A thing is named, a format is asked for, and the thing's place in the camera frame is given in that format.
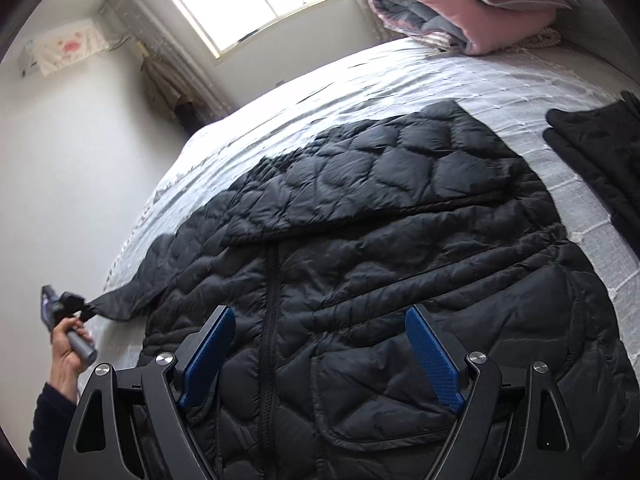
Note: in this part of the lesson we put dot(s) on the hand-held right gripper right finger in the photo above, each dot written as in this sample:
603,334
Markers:
434,360

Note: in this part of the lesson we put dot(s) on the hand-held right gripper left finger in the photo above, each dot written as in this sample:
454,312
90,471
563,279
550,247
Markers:
207,355

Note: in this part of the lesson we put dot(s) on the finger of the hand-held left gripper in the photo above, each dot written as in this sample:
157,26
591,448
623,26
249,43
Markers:
90,310

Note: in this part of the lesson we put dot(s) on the black quilted jacket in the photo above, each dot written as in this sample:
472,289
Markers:
375,260

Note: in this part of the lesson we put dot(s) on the person's left forearm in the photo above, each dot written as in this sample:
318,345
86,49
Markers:
50,430

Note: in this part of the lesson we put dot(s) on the person's left hand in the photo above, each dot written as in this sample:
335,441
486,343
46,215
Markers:
67,355

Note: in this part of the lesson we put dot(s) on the hanging beige coat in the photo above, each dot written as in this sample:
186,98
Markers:
162,85

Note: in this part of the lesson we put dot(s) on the black folded garment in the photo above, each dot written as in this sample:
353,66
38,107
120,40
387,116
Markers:
600,160

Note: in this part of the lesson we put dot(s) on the cloth-covered air conditioner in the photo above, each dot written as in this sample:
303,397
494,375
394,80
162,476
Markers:
67,47

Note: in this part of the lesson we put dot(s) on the bed with white coverlet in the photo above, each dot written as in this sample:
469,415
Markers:
350,90

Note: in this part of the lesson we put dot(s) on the window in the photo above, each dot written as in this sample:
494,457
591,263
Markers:
255,0

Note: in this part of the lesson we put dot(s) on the pink folded quilt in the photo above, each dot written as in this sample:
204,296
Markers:
475,10

